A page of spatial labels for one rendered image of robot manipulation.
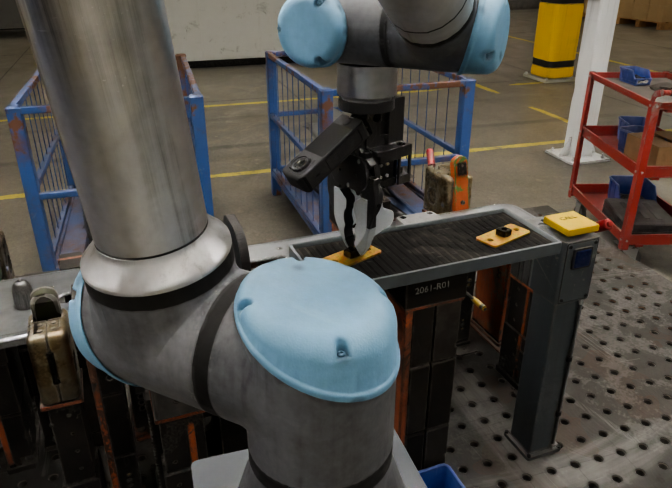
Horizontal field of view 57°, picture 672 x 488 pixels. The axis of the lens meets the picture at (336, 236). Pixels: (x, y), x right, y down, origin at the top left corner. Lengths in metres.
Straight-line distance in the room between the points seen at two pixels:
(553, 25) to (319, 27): 7.60
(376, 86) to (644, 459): 0.88
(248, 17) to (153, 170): 8.56
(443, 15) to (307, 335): 0.29
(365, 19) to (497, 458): 0.86
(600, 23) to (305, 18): 4.49
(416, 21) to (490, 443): 0.90
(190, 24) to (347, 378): 8.53
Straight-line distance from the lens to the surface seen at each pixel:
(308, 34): 0.64
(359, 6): 0.64
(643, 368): 1.56
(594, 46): 5.07
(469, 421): 1.30
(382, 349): 0.42
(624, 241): 3.40
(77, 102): 0.41
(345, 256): 0.85
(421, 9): 0.52
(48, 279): 1.24
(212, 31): 8.91
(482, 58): 0.60
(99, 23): 0.40
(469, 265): 0.85
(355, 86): 0.75
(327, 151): 0.75
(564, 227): 1.01
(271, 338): 0.41
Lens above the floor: 1.55
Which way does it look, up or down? 25 degrees down
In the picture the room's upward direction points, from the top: straight up
